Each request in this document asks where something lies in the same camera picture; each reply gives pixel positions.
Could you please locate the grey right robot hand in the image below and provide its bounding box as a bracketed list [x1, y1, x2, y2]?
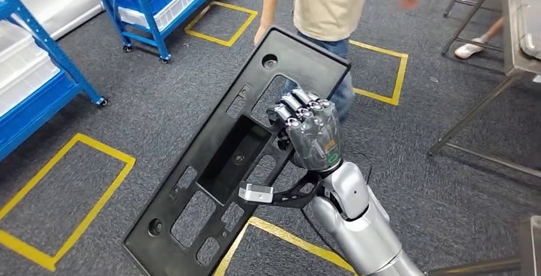
[266, 87, 343, 171]

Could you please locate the black plastic plate frame part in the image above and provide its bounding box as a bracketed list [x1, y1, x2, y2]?
[122, 25, 352, 276]

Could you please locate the stainless steel workbench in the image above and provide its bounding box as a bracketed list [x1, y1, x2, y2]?
[427, 0, 541, 180]

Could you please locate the blue metal shelf rack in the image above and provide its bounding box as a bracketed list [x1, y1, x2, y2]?
[0, 0, 108, 161]

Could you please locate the yellow floor tape square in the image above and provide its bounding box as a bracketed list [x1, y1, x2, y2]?
[213, 217, 356, 276]
[348, 40, 410, 107]
[184, 1, 258, 48]
[0, 133, 137, 273]

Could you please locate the white cart crate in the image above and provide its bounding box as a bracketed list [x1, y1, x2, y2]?
[118, 0, 196, 32]

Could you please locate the blue wheeled cart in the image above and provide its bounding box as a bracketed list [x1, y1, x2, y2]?
[84, 0, 242, 64]

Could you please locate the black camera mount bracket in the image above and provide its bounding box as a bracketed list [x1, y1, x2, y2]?
[270, 170, 324, 210]

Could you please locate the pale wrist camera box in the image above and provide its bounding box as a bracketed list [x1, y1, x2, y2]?
[239, 183, 275, 204]

